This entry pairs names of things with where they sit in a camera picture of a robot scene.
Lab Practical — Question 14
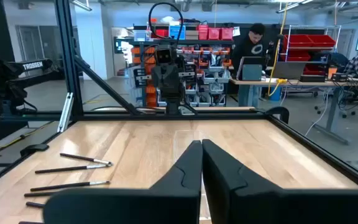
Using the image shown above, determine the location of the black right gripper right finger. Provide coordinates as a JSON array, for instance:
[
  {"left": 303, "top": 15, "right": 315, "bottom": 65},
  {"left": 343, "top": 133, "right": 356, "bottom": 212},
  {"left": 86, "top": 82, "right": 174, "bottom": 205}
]
[{"left": 202, "top": 139, "right": 358, "bottom": 224}]

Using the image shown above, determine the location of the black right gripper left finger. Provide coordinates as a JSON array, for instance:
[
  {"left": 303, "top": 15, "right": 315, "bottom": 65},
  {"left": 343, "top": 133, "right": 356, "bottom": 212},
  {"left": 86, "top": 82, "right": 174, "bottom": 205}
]
[{"left": 43, "top": 139, "right": 203, "bottom": 224}]

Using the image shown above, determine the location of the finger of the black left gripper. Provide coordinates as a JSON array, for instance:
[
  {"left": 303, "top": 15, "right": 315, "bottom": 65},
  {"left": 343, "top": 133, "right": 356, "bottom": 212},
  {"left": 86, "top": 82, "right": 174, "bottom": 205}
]
[
  {"left": 134, "top": 65, "right": 167, "bottom": 98},
  {"left": 165, "top": 64, "right": 196, "bottom": 98}
]

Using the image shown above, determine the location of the storage shelf with bins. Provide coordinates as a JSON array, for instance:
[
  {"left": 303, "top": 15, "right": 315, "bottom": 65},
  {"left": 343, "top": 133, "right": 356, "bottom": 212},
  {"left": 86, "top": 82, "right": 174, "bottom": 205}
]
[{"left": 131, "top": 21, "right": 235, "bottom": 108}]

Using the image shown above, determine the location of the grey open laptop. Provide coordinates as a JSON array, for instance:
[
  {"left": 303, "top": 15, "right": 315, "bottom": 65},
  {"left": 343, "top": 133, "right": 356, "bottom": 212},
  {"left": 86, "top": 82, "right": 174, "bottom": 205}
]
[
  {"left": 271, "top": 61, "right": 307, "bottom": 80},
  {"left": 236, "top": 56, "right": 264, "bottom": 82}
]

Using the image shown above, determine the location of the silver aluminium bar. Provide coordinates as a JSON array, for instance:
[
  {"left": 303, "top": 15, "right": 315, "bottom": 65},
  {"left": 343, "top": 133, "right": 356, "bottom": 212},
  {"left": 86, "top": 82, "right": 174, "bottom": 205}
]
[{"left": 57, "top": 91, "right": 75, "bottom": 134}]

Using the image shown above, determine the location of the blue waste bin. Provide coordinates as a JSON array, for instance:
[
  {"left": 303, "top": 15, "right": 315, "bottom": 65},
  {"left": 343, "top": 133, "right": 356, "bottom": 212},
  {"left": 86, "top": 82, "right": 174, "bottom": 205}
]
[{"left": 268, "top": 85, "right": 283, "bottom": 102}]

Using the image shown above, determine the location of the ceiling strip light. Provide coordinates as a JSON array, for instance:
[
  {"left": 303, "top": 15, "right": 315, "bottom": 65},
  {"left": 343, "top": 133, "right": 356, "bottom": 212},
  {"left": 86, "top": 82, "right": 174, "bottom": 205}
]
[
  {"left": 70, "top": 0, "right": 93, "bottom": 12},
  {"left": 275, "top": 0, "right": 315, "bottom": 14}
]

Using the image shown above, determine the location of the grey double door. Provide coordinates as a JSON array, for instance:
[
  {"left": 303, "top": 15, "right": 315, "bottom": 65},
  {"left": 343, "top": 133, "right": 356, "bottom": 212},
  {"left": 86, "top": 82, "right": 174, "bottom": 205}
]
[{"left": 15, "top": 24, "right": 55, "bottom": 63}]

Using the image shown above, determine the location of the long wooden desk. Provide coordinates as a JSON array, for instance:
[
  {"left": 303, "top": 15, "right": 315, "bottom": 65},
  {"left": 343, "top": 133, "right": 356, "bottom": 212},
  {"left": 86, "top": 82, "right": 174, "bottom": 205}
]
[{"left": 229, "top": 77, "right": 358, "bottom": 146}]

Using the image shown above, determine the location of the black desk device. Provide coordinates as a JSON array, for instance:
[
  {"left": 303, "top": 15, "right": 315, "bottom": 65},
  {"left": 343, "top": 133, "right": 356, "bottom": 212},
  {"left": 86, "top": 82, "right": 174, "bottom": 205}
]
[
  {"left": 299, "top": 74, "right": 326, "bottom": 83},
  {"left": 331, "top": 72, "right": 350, "bottom": 83}
]

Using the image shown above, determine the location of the black table edge clamp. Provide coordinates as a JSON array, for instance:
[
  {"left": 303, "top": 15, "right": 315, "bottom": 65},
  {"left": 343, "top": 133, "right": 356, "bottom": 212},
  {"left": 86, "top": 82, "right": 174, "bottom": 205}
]
[{"left": 19, "top": 143, "right": 50, "bottom": 158}]

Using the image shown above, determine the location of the rack with red bins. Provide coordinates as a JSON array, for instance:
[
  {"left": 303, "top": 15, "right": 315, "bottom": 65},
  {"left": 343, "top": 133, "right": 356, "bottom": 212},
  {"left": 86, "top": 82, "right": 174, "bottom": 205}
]
[{"left": 278, "top": 24, "right": 342, "bottom": 76}]

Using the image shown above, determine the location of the black office chair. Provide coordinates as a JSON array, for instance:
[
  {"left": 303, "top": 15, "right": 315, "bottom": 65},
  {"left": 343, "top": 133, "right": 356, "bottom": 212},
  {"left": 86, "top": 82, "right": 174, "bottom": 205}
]
[{"left": 314, "top": 51, "right": 358, "bottom": 119}]

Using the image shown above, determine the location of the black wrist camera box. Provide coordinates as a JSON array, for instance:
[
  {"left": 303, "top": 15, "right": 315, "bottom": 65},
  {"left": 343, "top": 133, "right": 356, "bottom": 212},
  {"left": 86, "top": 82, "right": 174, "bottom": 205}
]
[{"left": 155, "top": 45, "right": 175, "bottom": 65}]

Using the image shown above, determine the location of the black looped gripper cable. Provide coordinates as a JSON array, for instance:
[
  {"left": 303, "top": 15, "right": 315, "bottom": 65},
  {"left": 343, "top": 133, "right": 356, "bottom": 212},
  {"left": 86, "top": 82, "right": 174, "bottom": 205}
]
[{"left": 148, "top": 2, "right": 185, "bottom": 47}]

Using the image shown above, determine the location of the black corner bracket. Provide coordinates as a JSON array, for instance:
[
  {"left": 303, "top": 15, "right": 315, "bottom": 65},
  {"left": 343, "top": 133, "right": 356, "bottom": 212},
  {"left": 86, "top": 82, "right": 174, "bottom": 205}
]
[{"left": 264, "top": 106, "right": 290, "bottom": 124}]

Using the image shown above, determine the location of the yellow hanging cable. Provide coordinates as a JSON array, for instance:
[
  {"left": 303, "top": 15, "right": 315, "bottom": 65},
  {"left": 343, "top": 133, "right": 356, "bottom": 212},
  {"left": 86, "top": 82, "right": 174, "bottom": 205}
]
[{"left": 266, "top": 2, "right": 289, "bottom": 97}]

